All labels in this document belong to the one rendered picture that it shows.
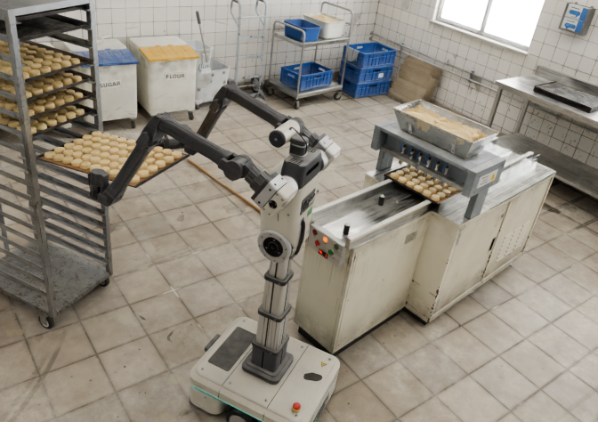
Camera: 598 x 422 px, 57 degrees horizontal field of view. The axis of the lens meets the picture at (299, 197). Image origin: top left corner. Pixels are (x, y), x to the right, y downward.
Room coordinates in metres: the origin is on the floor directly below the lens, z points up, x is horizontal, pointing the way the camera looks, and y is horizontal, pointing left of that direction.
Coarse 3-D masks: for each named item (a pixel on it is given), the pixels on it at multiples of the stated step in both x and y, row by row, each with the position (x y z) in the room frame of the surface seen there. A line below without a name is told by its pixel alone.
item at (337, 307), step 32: (384, 192) 2.92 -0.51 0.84; (320, 224) 2.47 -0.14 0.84; (352, 224) 2.51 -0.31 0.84; (416, 224) 2.69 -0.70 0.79; (320, 256) 2.42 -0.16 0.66; (352, 256) 2.29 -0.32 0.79; (384, 256) 2.50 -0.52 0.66; (416, 256) 2.76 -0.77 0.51; (320, 288) 2.40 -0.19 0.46; (352, 288) 2.33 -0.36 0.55; (384, 288) 2.56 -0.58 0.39; (320, 320) 2.37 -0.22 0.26; (352, 320) 2.38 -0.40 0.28; (384, 320) 2.69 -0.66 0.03
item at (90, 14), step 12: (96, 48) 2.67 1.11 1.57; (96, 60) 2.66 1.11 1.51; (96, 72) 2.66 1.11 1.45; (96, 84) 2.65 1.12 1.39; (96, 108) 2.65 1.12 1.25; (96, 120) 2.65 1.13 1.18; (108, 216) 2.67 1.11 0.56; (108, 228) 2.66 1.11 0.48; (108, 240) 2.65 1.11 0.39; (108, 252) 2.65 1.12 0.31; (108, 264) 2.65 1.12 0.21
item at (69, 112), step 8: (56, 112) 2.60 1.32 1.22; (64, 112) 2.57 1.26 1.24; (72, 112) 2.58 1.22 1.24; (80, 112) 2.60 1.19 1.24; (0, 120) 2.38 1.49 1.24; (8, 120) 2.39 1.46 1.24; (16, 120) 2.40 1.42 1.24; (40, 120) 2.45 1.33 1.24; (48, 120) 2.45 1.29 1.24; (56, 120) 2.49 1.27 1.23; (64, 120) 2.50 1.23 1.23; (32, 128) 2.34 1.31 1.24; (40, 128) 2.37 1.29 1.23
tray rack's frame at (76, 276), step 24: (0, 0) 2.36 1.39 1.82; (24, 0) 2.42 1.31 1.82; (48, 0) 2.48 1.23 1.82; (72, 0) 2.55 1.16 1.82; (0, 216) 2.68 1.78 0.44; (0, 264) 2.58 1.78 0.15; (24, 264) 2.61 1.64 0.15; (72, 264) 2.68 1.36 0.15; (96, 264) 2.71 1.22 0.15; (0, 288) 2.38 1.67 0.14; (24, 288) 2.40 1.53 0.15; (72, 288) 2.46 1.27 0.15; (48, 312) 2.24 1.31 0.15
